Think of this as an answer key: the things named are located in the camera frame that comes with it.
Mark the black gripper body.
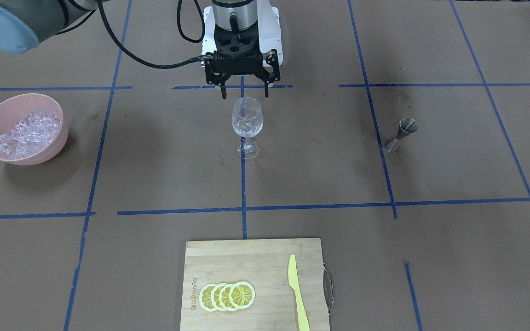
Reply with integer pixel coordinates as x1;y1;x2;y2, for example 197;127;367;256
204;22;280;89

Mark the steel cocktail jigger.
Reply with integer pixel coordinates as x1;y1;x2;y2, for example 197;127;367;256
385;117;418;153

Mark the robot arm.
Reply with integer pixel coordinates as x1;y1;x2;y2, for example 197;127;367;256
0;0;283;99

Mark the clear wine glass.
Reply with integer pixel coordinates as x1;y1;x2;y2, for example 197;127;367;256
231;97;264;160

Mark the pile of clear ice cubes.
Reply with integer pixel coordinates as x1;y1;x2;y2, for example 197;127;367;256
0;107;62;160

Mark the bamboo cutting board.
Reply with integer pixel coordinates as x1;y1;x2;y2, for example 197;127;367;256
179;238;330;331

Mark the pink bowl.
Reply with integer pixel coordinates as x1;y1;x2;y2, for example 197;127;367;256
0;93;68;166

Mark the yellow plastic knife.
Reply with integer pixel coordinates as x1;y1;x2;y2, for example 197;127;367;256
287;254;311;331

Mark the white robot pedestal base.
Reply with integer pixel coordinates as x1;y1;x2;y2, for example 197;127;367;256
202;0;284;65

